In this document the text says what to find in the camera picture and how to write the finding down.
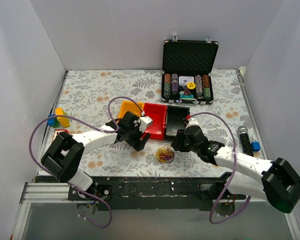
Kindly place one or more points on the red plastic bin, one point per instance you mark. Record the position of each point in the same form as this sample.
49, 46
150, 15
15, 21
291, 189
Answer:
157, 112

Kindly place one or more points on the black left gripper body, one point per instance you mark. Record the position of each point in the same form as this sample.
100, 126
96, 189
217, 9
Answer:
134, 140

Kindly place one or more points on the white playing card deck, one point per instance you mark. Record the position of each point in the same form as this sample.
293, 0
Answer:
184, 80

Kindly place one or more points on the black plastic bin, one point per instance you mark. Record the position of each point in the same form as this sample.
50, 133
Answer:
175, 120

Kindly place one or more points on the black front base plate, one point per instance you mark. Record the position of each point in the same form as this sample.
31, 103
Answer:
151, 193

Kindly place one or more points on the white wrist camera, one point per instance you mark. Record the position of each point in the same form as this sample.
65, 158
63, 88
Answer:
190, 121
144, 122

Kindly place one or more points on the yellow plastic bin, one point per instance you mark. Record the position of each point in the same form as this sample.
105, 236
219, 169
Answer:
129, 106

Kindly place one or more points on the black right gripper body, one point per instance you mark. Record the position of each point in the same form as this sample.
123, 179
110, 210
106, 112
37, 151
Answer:
179, 143

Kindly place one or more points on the yellow round dealer chip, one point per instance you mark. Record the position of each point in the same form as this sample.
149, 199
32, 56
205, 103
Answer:
191, 85

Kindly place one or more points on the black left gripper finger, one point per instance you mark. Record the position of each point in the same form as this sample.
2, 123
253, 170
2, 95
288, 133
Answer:
140, 144
130, 140

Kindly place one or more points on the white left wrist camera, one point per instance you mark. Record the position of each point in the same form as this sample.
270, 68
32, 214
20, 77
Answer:
144, 122

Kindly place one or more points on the black poker chip case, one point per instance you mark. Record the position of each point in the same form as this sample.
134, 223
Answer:
193, 58

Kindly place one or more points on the floral patterned table mat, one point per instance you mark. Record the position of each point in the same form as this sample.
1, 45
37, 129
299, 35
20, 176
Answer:
93, 95

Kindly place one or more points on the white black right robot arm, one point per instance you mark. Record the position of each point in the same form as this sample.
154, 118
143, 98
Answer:
275, 181

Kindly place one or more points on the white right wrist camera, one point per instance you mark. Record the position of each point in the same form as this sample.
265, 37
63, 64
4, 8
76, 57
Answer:
190, 121

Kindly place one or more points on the red white toy brick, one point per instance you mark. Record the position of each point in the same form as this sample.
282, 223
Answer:
57, 132

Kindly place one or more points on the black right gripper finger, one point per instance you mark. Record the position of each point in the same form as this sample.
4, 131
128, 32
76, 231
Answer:
186, 147
178, 142

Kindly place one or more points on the black handheld microphone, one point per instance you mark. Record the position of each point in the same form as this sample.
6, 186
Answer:
245, 140

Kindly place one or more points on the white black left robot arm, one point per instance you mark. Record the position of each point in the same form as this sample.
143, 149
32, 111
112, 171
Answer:
63, 157

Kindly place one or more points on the small blue toy brick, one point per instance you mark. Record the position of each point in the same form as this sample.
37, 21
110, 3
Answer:
255, 146

